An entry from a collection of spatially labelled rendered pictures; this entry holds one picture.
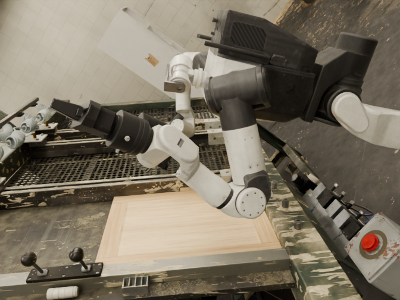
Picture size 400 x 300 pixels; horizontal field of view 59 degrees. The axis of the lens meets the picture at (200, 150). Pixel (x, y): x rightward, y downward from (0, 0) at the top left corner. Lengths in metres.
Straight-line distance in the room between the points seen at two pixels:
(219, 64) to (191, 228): 0.56
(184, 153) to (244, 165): 0.16
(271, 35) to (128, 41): 3.98
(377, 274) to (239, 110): 0.46
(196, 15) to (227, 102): 5.40
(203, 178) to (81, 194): 0.74
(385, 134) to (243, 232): 0.56
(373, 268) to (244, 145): 0.38
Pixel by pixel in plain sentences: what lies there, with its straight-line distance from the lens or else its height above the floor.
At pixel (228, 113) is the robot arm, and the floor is 1.30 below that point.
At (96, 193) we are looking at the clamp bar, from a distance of 1.48.
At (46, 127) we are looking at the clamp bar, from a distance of 2.24.
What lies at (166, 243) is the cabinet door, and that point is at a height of 1.17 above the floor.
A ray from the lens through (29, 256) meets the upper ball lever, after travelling 1.02.
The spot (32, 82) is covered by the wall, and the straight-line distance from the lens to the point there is 6.94.
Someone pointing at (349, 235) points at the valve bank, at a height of 0.76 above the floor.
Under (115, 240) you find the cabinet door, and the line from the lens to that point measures 1.22.
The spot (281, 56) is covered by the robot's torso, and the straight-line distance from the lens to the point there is 1.05.
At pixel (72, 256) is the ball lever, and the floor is 1.42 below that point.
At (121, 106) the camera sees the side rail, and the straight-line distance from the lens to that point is 2.78.
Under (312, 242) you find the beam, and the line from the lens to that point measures 1.13.
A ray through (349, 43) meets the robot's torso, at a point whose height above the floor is 1.06.
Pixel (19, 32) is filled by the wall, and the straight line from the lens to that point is 6.83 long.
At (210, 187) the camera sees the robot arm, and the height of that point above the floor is 1.24.
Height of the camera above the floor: 1.55
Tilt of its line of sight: 16 degrees down
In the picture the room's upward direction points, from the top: 57 degrees counter-clockwise
